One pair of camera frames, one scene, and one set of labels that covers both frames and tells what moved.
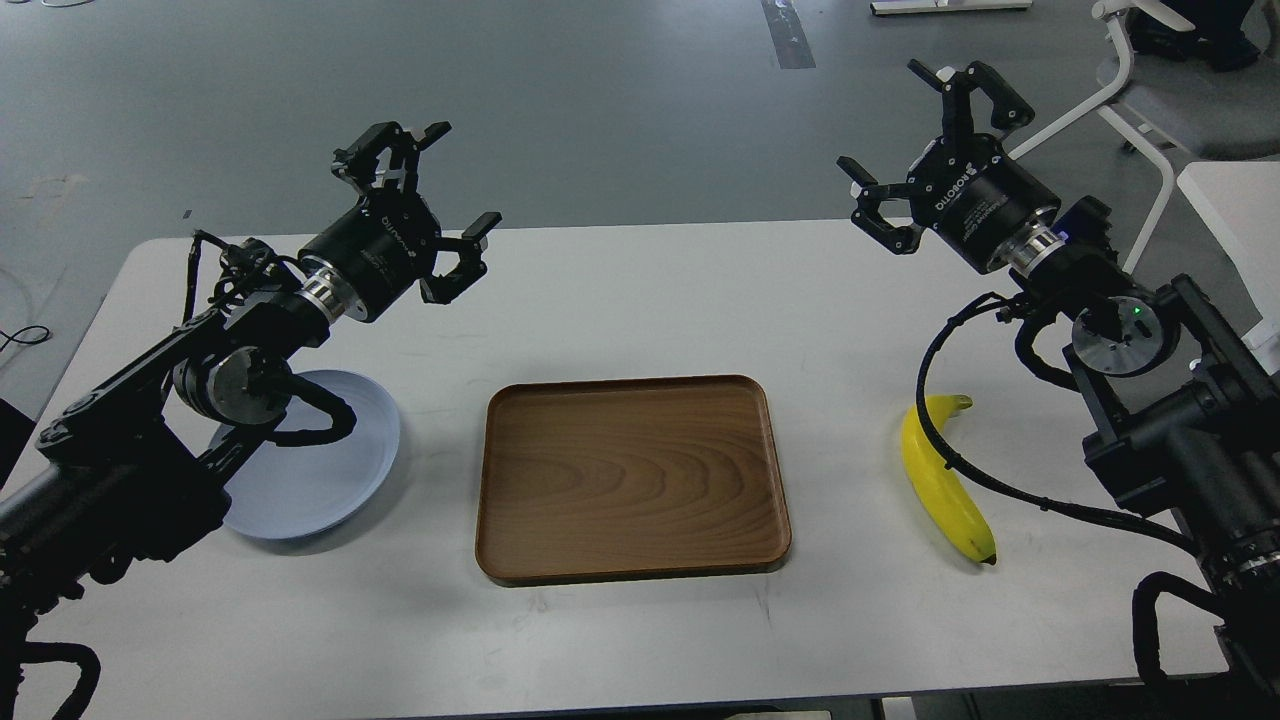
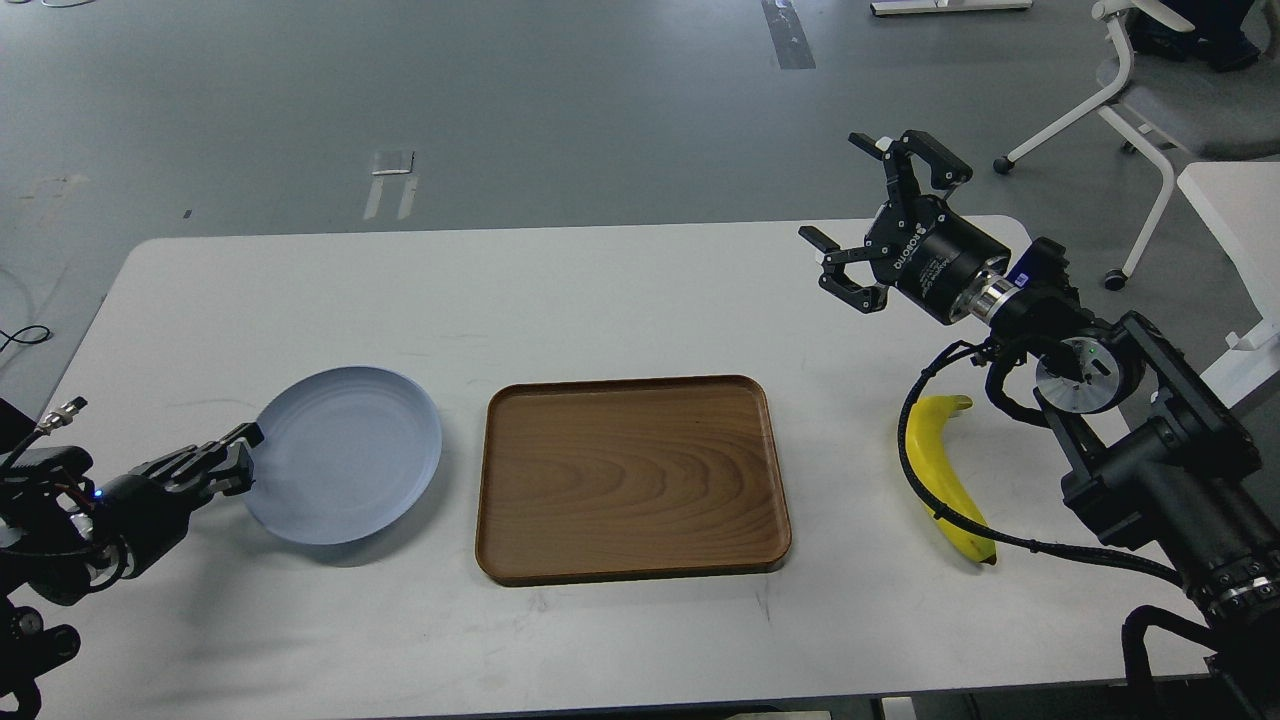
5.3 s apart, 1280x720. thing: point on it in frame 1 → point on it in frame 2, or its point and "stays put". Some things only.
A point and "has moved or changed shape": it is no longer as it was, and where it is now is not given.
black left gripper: (366, 261) → (139, 519)
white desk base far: (932, 6) stays put
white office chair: (1176, 112) stays put
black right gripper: (971, 192) → (928, 251)
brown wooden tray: (625, 478) stays put
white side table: (1241, 202) stays put
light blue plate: (293, 491) has moved or changed shape
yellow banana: (945, 490) stays put
